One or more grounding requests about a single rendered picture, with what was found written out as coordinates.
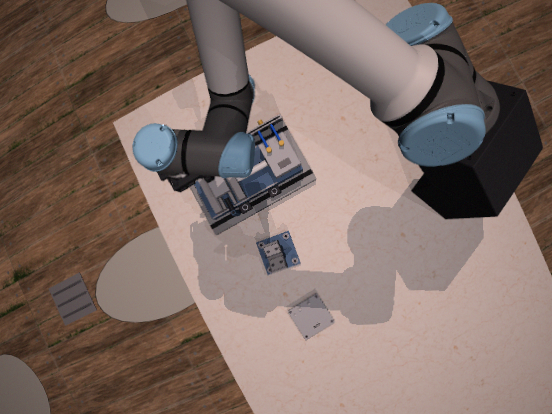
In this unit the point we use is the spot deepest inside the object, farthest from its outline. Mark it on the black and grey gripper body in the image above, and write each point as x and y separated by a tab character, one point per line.
181	184

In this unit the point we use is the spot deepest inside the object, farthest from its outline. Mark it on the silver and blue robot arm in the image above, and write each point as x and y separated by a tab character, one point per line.
427	96

